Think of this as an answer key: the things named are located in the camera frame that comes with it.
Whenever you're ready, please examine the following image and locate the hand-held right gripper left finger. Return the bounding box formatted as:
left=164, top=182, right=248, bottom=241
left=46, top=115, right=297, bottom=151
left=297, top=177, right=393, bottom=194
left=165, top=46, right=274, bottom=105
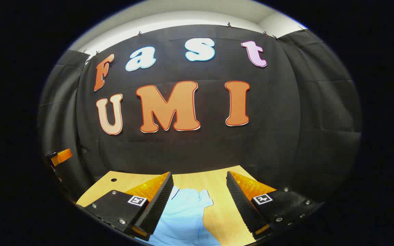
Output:
left=77, top=172, right=174, bottom=242

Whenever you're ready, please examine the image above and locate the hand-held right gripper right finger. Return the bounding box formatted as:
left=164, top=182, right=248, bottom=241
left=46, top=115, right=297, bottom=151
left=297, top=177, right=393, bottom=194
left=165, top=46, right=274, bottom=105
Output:
left=226, top=171, right=326, bottom=240

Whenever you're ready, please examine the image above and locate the light blue T-shirt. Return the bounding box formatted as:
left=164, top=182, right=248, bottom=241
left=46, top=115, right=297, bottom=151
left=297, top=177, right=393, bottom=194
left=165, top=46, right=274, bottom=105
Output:
left=142, top=187, right=221, bottom=246

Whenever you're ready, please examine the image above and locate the black backdrop cloth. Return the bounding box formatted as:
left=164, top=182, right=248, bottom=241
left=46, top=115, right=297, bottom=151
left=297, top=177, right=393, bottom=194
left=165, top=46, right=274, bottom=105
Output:
left=37, top=24, right=363, bottom=205

